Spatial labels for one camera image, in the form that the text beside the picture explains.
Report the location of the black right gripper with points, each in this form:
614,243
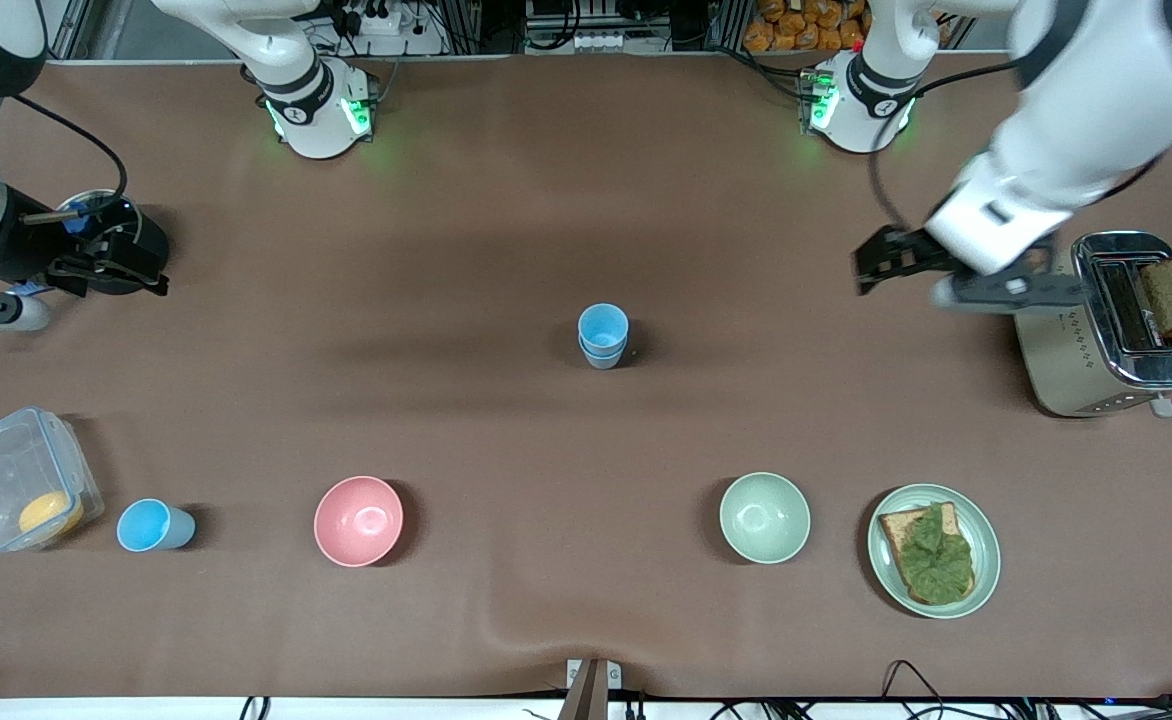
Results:
28,252

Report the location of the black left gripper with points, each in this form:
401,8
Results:
904,256

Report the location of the plain blue cup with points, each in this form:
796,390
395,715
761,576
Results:
151,525
603,325

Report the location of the blue cup with white paper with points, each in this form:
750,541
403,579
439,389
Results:
603,358

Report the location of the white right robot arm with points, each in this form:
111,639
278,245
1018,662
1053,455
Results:
311,95

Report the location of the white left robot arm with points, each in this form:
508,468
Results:
1096,100

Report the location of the glass pot lid blue knob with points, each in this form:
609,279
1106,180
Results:
124,215

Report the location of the beige chrome toaster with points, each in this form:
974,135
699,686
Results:
1061,350

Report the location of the clear plastic food container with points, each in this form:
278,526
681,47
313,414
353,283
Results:
6,470

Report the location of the bag of orange buns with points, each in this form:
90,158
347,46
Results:
796,28

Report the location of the orange round food piece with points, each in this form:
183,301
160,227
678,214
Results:
49,513

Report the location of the toast slice under lettuce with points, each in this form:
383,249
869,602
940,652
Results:
896,525

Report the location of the pale green bowl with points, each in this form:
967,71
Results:
764,517

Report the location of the green lettuce leaf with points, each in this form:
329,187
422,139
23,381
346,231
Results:
936,555

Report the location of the pale green plate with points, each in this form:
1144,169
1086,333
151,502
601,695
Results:
986,545

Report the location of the brown table cloth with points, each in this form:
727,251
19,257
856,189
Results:
586,220

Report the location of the pink bowl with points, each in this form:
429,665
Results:
358,520

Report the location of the white power strip with plugs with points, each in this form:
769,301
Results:
381,18

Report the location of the small white power strip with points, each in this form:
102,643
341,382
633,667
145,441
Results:
598,42

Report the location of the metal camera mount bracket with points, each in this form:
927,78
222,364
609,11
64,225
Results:
586,690

